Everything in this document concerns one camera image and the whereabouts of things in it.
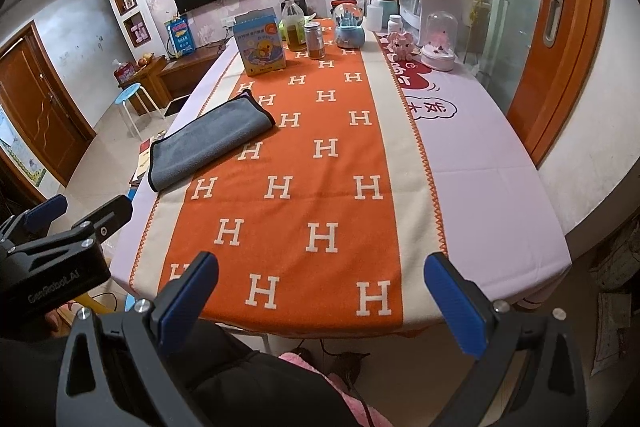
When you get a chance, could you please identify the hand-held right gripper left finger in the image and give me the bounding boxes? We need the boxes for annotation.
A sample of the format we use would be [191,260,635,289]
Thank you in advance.
[54,251,221,427]

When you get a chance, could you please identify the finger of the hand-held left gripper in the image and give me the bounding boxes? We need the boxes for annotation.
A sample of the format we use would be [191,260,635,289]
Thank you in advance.
[10,194,134,259]
[0,194,69,250]

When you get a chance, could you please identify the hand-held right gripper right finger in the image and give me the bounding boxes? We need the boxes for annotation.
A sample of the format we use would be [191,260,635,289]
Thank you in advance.
[424,252,587,427]

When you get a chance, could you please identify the grey towel with black edge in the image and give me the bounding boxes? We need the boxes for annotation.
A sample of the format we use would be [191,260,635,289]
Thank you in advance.
[149,89,277,194]

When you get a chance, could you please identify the brown wooden door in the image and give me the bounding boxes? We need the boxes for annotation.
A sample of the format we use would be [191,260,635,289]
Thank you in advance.
[0,21,96,188]

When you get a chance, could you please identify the person's dark trousers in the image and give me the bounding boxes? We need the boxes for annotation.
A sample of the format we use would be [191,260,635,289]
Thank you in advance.
[190,322,361,427]

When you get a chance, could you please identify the blue round stool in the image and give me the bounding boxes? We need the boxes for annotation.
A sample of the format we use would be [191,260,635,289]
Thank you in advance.
[115,83,166,140]

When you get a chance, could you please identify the pink fluffy slipper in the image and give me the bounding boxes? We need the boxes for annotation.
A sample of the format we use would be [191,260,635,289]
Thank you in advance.
[277,349,393,427]

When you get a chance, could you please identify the red gift box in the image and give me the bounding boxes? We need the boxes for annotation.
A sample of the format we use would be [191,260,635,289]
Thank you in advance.
[117,61,141,84]

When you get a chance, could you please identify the pink tablecloth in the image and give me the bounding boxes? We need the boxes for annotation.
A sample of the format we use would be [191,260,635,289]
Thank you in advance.
[107,14,573,343]

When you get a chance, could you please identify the orange patterned blanket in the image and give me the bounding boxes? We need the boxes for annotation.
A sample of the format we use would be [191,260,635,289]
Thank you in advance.
[129,18,448,338]

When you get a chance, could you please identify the wooden television cabinet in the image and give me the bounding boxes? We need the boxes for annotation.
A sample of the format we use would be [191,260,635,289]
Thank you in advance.
[117,47,226,108]

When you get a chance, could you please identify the cardboard box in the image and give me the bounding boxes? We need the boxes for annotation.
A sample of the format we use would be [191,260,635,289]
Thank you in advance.
[589,252,640,378]

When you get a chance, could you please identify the blue toy board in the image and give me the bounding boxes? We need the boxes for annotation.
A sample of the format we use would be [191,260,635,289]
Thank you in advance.
[165,14,197,58]

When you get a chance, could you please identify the blue cartoon box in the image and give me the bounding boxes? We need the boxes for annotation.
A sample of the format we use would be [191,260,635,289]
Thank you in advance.
[233,8,287,78]

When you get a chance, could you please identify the glass bottle with yellow liquid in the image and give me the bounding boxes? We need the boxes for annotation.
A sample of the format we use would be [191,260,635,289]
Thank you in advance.
[281,0,309,52]

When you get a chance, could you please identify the glass dome ornament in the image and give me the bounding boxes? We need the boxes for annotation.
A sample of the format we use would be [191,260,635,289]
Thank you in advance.
[420,10,457,72]

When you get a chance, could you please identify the metal tin can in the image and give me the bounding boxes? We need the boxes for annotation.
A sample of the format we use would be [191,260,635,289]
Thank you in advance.
[304,21,327,60]

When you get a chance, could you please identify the pink toy figure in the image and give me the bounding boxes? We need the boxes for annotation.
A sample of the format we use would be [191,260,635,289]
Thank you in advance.
[387,31,416,60]

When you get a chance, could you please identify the blue snow globe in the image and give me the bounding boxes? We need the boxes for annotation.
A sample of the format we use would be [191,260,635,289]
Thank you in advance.
[334,2,366,50]

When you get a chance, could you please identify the orange wooden sliding door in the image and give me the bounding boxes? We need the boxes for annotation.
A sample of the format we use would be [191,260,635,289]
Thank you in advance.
[505,0,613,168]

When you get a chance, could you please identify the white jar with dark lid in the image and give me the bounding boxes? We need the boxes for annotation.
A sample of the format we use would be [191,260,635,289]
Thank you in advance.
[366,0,399,32]

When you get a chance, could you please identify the wall chart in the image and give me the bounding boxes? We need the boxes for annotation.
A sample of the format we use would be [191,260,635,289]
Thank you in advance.
[0,104,48,190]

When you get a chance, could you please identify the black cable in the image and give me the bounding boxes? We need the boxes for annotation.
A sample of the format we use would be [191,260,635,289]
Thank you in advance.
[290,337,383,427]

